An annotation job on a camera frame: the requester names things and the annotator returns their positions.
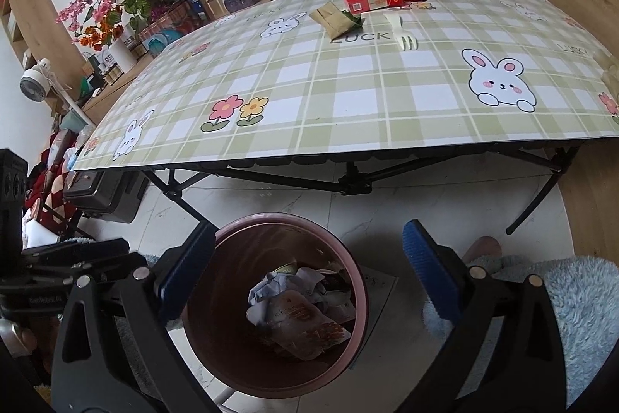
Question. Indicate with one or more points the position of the light blue fuzzy pants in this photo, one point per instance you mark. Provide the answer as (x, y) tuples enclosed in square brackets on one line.
[(575, 306)]

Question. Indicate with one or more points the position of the black folding table frame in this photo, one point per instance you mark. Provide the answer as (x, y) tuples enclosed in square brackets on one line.
[(348, 188)]

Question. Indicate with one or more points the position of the clear orange print pouch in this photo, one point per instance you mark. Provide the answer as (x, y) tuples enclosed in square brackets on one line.
[(304, 326)]

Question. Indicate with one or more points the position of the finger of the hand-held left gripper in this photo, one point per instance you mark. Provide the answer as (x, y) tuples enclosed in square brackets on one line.
[(72, 256)]

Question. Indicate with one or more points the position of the white plastic fork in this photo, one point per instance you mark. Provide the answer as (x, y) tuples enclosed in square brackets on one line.
[(394, 23)]

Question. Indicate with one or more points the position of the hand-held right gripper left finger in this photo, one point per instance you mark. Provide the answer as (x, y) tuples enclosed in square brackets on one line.
[(186, 270)]

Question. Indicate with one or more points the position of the small white fan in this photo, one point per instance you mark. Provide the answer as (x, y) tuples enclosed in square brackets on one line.
[(34, 86)]

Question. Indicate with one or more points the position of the black hard case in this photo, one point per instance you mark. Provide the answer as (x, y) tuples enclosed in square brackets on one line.
[(106, 197)]

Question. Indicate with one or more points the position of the crumpled white paper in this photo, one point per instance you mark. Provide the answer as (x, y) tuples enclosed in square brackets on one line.
[(271, 297)]

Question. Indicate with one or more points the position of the white paper sheet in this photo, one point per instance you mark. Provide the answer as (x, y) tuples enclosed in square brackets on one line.
[(379, 285)]

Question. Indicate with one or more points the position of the black snack wrapper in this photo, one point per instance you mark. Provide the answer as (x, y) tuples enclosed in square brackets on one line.
[(336, 287)]

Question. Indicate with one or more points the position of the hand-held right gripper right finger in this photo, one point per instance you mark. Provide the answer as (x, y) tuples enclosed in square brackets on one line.
[(428, 268)]

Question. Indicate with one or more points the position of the checked bunny print tablecloth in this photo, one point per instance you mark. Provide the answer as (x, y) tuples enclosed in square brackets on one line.
[(362, 103)]

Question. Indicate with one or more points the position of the brown paper packet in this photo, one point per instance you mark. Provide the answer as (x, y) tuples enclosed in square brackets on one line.
[(331, 18)]

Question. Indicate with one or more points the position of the pink waste bin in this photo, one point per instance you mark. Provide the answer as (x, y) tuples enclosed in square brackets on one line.
[(213, 345)]

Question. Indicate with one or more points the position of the red white checked cloth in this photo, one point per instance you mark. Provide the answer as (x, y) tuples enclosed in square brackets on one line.
[(51, 195)]

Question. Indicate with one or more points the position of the colourful printed box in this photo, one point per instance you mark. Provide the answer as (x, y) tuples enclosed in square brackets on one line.
[(169, 31)]

